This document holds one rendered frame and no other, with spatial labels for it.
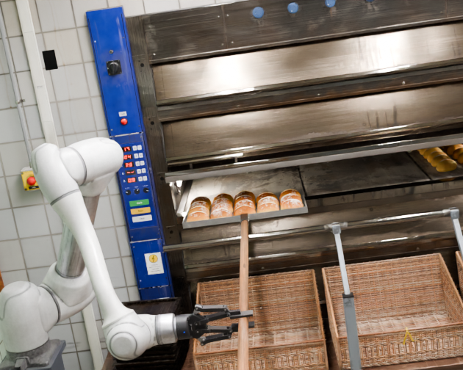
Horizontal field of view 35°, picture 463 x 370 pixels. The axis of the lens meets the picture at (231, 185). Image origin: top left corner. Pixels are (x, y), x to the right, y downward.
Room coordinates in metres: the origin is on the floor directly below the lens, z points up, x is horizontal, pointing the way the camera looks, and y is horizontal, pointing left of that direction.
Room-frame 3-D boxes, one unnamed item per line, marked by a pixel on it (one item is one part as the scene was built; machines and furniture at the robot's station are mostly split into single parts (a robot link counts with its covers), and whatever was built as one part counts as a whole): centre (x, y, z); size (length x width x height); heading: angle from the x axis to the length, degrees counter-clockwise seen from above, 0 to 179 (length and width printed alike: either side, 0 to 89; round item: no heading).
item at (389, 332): (2.96, -0.62, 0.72); 0.56 x 0.49 x 0.28; 87
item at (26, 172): (3.28, 0.88, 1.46); 0.10 x 0.07 x 0.10; 86
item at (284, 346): (2.99, -0.03, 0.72); 0.56 x 0.49 x 0.28; 86
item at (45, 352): (2.41, 0.81, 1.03); 0.22 x 0.18 x 0.06; 176
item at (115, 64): (3.24, 0.43, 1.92); 0.06 x 0.04 x 0.11; 86
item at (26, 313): (2.44, 0.80, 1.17); 0.18 x 0.16 x 0.22; 139
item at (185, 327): (2.07, 0.18, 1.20); 0.09 x 0.07 x 0.08; 87
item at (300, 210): (3.25, -0.05, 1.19); 0.55 x 0.36 x 0.03; 87
